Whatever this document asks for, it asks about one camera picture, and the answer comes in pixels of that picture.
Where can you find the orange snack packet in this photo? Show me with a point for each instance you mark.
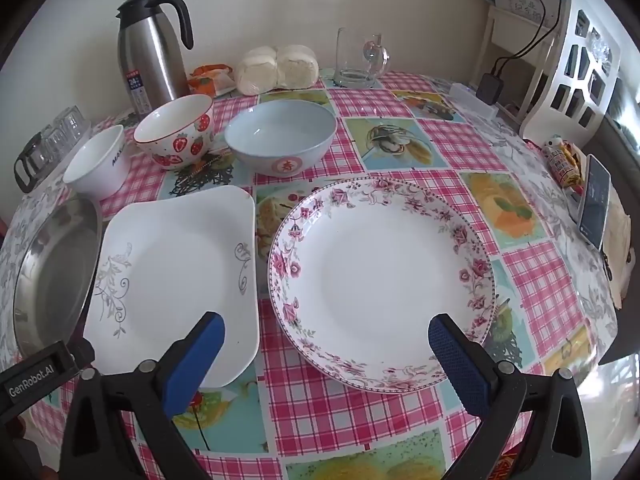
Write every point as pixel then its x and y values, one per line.
pixel 210 80

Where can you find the smartphone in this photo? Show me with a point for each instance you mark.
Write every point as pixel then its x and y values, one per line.
pixel 595 200

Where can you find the round floral plate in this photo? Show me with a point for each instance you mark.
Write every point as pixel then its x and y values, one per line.
pixel 380 280

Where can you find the black power adapter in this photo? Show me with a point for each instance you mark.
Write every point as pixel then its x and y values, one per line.
pixel 489 89

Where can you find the white plastic chair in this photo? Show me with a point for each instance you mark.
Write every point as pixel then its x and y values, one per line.
pixel 550 120

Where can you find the strawberry print bowl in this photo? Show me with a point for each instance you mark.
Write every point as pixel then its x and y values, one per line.
pixel 175 130

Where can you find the stainless steel thermos jug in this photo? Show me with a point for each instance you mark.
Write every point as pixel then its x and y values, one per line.
pixel 145 50

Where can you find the cartoon snack packet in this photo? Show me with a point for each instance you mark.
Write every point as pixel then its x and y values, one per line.
pixel 562 162

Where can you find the glass mug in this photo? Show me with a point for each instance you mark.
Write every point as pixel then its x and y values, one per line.
pixel 355 65

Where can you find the glass teapot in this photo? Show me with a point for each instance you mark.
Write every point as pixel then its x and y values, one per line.
pixel 30 160

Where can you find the checked printed tablecloth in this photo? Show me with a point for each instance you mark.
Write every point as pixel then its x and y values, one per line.
pixel 320 410

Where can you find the light blue bowl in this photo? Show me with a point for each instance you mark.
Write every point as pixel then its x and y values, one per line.
pixel 280 130

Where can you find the white power strip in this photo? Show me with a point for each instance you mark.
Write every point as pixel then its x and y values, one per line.
pixel 470 102

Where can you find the small white bowl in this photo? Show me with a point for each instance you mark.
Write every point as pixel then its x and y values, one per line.
pixel 100 170

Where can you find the stainless steel basin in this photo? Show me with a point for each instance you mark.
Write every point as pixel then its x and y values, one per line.
pixel 55 260

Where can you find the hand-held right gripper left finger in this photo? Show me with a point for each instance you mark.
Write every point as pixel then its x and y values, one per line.
pixel 195 360

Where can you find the square white plate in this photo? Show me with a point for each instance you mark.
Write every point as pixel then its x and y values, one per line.
pixel 175 270

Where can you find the bag of steamed buns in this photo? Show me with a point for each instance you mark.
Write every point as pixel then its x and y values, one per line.
pixel 275 70

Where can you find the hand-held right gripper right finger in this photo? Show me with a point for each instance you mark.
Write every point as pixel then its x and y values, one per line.
pixel 457 360

